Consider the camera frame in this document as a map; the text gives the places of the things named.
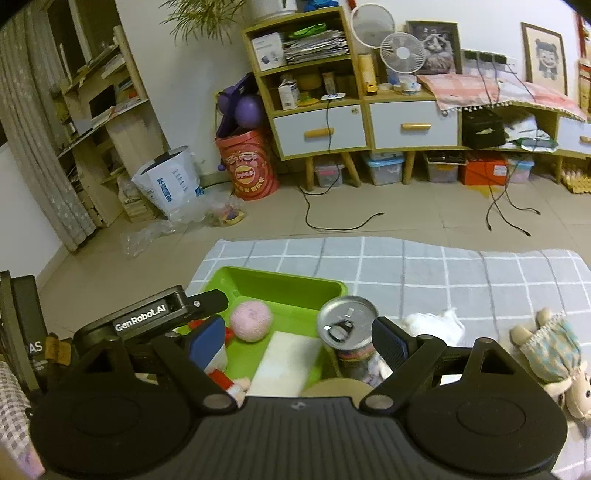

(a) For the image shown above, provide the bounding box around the santa plush toy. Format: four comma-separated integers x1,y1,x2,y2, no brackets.
186,317,253,408

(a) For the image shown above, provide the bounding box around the white cloth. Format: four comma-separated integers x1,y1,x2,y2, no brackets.
400,308,466,346

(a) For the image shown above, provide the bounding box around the pink plush ball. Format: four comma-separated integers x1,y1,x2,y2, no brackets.
230,300,273,343

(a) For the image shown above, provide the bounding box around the white towel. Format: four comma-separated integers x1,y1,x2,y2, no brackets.
246,331,322,398

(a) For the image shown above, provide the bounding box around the rag doll blue dress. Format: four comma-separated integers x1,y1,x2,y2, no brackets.
510,308,590,422

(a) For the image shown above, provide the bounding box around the jar with tan lid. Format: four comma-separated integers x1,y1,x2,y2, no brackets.
301,378,372,402

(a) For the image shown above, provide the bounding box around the opened drink can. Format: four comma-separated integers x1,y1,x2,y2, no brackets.
317,295,382,387

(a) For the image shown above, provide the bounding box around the grey checked blanket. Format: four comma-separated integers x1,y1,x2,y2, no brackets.
184,237,591,480

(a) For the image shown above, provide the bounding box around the green plastic bin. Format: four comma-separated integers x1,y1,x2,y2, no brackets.
186,266,349,392

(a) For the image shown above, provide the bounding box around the clear storage box blue lid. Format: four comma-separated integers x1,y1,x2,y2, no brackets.
363,154,405,186

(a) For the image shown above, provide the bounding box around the red box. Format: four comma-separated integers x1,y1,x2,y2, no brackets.
459,159,508,186

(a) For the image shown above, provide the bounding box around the red printed barrel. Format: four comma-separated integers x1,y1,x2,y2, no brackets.
215,129,280,201

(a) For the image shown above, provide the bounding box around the long low wooden cabinet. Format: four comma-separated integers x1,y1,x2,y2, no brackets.
362,90,590,184

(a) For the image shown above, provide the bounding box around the black bag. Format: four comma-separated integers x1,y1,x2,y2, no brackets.
462,108,506,150

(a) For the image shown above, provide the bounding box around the egg tray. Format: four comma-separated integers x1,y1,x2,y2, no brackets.
561,170,591,194

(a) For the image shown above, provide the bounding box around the wooden bookshelf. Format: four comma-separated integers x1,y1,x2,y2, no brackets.
43,0,168,227

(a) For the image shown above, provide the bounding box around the grey patterned curtain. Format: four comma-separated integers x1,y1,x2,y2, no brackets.
1,2,96,252

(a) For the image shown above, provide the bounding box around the purple ball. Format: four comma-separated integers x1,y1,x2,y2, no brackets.
235,95,264,130

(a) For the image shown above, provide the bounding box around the pink checked cloth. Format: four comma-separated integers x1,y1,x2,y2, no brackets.
418,74,587,122

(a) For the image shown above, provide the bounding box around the framed cat picture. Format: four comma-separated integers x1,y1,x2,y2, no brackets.
407,20,463,75

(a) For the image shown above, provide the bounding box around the small white fan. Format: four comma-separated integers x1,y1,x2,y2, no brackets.
380,32,426,95

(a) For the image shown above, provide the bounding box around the tall wooden shelf cabinet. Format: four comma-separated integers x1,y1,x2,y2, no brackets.
242,7,369,189

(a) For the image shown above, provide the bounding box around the stack of papers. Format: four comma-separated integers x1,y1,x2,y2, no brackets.
283,30,349,64

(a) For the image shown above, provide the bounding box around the framed cartoon girl picture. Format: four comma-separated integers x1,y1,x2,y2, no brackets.
521,22,568,95

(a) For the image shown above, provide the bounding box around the white product box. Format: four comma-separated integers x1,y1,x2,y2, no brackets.
252,32,287,71

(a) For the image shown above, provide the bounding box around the large white fan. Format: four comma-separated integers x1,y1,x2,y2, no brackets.
351,3,396,49

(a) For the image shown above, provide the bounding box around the potted green plant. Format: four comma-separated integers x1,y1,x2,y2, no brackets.
161,0,299,43

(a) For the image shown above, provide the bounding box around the blue stitch plush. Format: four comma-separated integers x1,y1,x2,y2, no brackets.
297,0,339,12

